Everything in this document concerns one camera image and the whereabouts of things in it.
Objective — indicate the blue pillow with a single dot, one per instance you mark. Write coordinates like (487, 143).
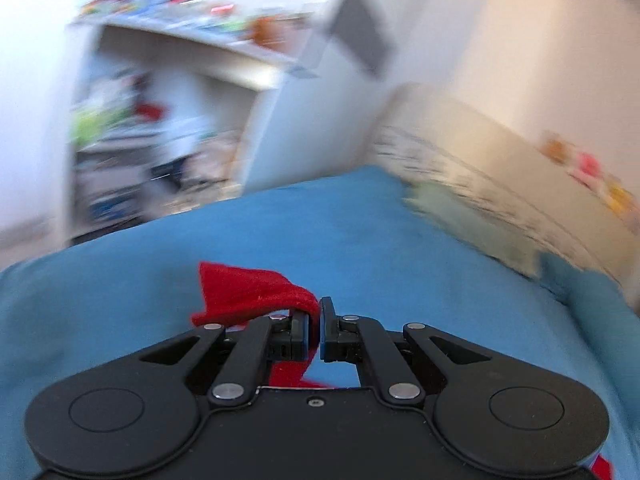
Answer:
(590, 290)

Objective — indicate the red blurred item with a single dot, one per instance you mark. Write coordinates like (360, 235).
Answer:
(149, 110)

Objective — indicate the blue blanket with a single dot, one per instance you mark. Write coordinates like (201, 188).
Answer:
(350, 240)

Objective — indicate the green blurred item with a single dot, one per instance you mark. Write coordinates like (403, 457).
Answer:
(97, 127)

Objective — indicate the white shelf unit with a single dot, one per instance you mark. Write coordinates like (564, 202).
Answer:
(220, 67)

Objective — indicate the colourful plush toys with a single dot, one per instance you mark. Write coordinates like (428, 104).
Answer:
(587, 167)

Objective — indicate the pale green cloth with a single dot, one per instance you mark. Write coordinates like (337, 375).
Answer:
(465, 225)

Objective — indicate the red small garment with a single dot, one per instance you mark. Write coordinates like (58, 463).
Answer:
(240, 289)

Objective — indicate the orange plush toy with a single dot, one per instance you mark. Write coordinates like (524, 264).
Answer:
(265, 31)

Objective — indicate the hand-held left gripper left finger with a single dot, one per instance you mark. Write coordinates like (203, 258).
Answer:
(301, 339)

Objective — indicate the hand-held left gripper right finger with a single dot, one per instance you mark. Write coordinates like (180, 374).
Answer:
(325, 331)

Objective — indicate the row of colourful toys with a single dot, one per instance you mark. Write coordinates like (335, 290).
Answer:
(165, 2)

